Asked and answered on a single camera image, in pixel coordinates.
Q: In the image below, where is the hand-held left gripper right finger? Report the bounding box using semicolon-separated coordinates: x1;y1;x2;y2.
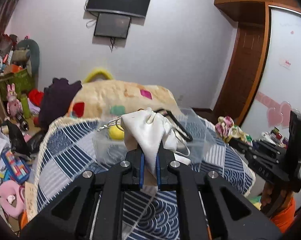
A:
155;142;283;240

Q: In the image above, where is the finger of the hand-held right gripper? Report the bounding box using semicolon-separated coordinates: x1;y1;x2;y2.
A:
228;140;259;161
253;140;288;154

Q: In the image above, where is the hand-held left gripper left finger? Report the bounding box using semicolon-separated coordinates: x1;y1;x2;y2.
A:
19;150;145;240

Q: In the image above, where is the white cloth drawstring pouch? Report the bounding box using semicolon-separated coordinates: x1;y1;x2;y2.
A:
121;107;191;188

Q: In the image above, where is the clear plastic storage bin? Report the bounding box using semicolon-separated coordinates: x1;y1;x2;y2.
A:
93;107;217;170

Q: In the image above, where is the yellow plush ball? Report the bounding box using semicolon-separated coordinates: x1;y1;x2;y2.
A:
109;125;125;140

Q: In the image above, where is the person's right hand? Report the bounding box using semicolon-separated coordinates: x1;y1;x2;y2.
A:
260;181;274;213

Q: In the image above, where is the colourful floral cloth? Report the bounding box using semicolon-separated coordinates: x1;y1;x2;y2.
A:
215;116;252;145

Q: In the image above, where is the brown wooden door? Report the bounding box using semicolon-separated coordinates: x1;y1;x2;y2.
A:
213;22;269;126

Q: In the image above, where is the blue patterned blanket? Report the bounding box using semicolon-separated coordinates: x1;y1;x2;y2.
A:
34;116;256;240

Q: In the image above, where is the beige patchwork blanket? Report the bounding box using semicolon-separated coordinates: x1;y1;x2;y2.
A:
68;79;179;120

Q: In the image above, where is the wooden wardrobe with heart door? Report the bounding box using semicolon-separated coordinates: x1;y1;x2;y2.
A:
214;0;301;155

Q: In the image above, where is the dark purple clothing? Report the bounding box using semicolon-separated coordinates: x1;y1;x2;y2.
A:
38;77;83;130

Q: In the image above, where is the blue patchwork pencil case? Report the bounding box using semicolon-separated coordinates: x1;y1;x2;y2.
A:
2;150;31;184

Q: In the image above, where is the black plastic bag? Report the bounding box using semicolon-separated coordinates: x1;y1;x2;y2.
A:
6;121;38;155

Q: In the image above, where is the red plush toy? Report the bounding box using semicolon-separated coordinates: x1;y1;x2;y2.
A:
28;89;45;108

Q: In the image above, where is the black flashlight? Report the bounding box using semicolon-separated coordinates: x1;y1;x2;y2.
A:
16;112;28;131

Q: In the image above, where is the green bottle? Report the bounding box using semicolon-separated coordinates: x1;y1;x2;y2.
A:
21;94;31;119

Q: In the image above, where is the pink plush cushion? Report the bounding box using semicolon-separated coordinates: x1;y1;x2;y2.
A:
0;180;26;218

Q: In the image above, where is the pink rabbit figure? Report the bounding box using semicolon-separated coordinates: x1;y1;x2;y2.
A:
6;84;22;114

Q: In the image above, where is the grey plush toy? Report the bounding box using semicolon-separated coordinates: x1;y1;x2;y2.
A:
14;39;40;77

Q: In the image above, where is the small wall monitor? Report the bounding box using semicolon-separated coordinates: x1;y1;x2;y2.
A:
94;12;131;40

